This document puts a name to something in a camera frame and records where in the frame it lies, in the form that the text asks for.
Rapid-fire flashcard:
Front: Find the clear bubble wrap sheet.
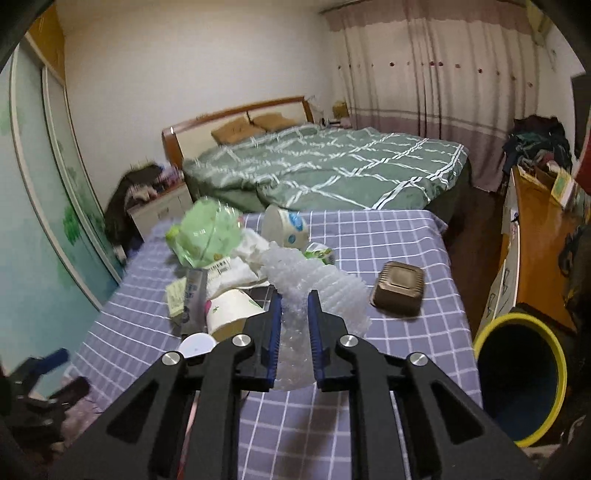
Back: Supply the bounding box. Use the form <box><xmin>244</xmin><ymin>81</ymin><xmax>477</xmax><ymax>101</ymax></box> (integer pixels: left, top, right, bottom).
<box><xmin>260</xmin><ymin>243</ymin><xmax>372</xmax><ymax>391</ymax></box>

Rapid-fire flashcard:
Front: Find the green plastic snack bag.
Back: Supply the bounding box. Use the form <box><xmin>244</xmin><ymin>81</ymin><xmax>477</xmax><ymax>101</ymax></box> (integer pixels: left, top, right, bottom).
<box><xmin>165</xmin><ymin>197</ymin><xmax>242</xmax><ymax>268</ymax></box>

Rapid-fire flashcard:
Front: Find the yellow rimmed trash bin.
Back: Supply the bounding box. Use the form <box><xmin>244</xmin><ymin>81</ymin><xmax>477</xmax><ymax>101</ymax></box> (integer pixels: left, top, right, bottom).
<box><xmin>474</xmin><ymin>312</ymin><xmax>568</xmax><ymax>448</ymax></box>

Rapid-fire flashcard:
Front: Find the white round lid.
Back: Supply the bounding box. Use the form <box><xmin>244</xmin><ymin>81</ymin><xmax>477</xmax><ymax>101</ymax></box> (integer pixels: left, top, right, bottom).
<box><xmin>177</xmin><ymin>333</ymin><xmax>217</xmax><ymax>359</ymax></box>

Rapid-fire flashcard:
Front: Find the grey toothpaste tube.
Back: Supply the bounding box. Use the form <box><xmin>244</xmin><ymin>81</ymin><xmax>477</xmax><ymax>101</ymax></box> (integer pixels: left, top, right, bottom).
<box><xmin>180</xmin><ymin>268</ymin><xmax>207</xmax><ymax>336</ymax></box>

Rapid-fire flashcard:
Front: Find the white paper cup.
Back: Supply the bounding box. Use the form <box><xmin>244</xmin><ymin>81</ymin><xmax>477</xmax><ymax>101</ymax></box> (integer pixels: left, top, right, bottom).
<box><xmin>205</xmin><ymin>289</ymin><xmax>264</xmax><ymax>342</ymax></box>

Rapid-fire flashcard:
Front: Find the brown plastic food tray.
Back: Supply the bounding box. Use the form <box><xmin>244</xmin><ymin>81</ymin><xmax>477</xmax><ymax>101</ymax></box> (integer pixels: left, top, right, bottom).
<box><xmin>370</xmin><ymin>261</ymin><xmax>425</xmax><ymax>317</ymax></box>

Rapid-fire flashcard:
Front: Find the purple checked tablecloth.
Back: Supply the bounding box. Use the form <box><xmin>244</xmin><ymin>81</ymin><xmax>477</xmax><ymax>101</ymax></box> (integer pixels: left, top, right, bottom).
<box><xmin>68</xmin><ymin>209</ymin><xmax>483</xmax><ymax>480</ymax></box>

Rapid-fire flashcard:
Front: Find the white paper packaging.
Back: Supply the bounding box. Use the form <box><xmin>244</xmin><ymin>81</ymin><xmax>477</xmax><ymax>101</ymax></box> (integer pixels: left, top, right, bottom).
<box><xmin>205</xmin><ymin>228</ymin><xmax>270</xmax><ymax>300</ymax></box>

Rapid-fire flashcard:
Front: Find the wooden desk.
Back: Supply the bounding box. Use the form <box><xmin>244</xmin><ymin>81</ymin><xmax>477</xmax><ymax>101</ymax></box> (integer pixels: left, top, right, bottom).
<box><xmin>480</xmin><ymin>168</ymin><xmax>577</xmax><ymax>333</ymax></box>

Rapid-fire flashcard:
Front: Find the small green drink carton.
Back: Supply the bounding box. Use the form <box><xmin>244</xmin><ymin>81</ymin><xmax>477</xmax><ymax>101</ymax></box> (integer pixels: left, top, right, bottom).
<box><xmin>304</xmin><ymin>242</ymin><xmax>335</xmax><ymax>265</ymax></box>

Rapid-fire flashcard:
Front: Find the sliding wardrobe door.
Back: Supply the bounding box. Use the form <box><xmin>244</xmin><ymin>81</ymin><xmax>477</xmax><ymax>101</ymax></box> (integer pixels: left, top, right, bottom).
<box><xmin>1</xmin><ymin>41</ymin><xmax>123</xmax><ymax>372</ymax></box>

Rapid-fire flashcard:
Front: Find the white bedside cabinet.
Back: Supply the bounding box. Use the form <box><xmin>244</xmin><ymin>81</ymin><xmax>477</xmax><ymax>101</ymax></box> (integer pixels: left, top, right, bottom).
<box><xmin>128</xmin><ymin>183</ymin><xmax>193</xmax><ymax>240</ymax></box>

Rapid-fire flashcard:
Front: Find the white round tub container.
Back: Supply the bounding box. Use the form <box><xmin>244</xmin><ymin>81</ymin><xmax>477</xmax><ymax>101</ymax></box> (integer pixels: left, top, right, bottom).
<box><xmin>260</xmin><ymin>205</ymin><xmax>310</xmax><ymax>251</ymax></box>

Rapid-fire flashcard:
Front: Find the dark clothes pile on cabinet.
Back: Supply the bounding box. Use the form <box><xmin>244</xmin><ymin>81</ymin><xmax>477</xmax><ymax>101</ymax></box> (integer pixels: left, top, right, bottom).
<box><xmin>104</xmin><ymin>163</ymin><xmax>162</xmax><ymax>261</ymax></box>

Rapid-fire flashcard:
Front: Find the green checked duvet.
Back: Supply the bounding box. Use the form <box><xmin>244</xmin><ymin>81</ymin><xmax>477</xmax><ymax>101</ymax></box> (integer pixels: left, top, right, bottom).
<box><xmin>183</xmin><ymin>123</ymin><xmax>469</xmax><ymax>213</ymax></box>

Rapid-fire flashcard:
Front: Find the wooden bed headboard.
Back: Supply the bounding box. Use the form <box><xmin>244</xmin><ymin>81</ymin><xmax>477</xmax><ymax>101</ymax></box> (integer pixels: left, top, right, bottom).
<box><xmin>161</xmin><ymin>96</ymin><xmax>320</xmax><ymax>168</ymax></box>

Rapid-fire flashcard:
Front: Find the brown pillow left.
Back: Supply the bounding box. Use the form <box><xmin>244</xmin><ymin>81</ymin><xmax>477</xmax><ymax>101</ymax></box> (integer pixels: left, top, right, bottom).
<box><xmin>211</xmin><ymin>117</ymin><xmax>266</xmax><ymax>145</ymax></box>

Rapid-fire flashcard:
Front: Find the brown pillow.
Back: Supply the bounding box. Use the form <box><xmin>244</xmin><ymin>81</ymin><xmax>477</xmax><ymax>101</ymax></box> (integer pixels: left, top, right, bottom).
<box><xmin>211</xmin><ymin>117</ymin><xmax>266</xmax><ymax>145</ymax></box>
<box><xmin>252</xmin><ymin>113</ymin><xmax>297</xmax><ymax>133</ymax></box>

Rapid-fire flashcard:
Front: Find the clothes pile on desk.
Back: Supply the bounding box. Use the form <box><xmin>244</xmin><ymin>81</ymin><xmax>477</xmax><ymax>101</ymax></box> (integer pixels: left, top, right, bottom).
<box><xmin>502</xmin><ymin>115</ymin><xmax>573</xmax><ymax>182</ymax></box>

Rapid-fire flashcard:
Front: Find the brown pillow right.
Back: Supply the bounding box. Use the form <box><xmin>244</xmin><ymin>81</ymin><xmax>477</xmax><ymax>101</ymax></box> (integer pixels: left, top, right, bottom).
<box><xmin>252</xmin><ymin>113</ymin><xmax>297</xmax><ymax>133</ymax></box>

